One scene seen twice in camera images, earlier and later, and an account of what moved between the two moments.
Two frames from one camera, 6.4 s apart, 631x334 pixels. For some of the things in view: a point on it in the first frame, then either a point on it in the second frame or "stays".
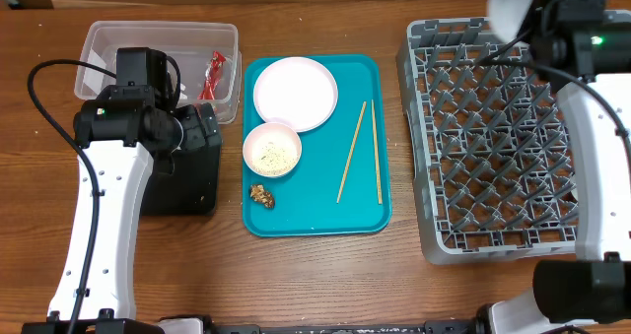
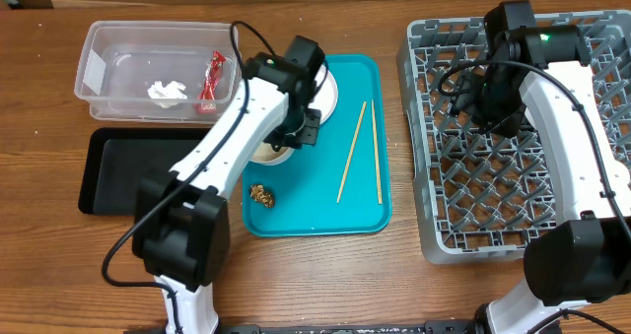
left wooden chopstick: (351, 150) stays
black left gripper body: (195, 135) -> (301, 127)
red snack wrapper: (208, 91) stays
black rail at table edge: (429, 328) stays
